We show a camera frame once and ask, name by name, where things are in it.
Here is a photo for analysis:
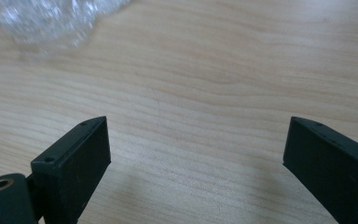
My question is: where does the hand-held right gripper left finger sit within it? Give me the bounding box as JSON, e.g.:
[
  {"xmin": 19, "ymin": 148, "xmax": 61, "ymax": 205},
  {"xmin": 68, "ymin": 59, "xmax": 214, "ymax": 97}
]
[{"xmin": 30, "ymin": 116, "xmax": 112, "ymax": 224}]

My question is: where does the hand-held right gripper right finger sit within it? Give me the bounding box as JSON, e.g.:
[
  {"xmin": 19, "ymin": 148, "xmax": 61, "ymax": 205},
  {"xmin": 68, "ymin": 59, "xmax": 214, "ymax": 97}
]
[{"xmin": 282, "ymin": 116, "xmax": 358, "ymax": 224}]

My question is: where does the clear crumpled plastic wrap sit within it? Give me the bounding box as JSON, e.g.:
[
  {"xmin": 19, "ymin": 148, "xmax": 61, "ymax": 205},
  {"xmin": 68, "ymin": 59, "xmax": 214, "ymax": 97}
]
[{"xmin": 0, "ymin": 0, "xmax": 132, "ymax": 54}]

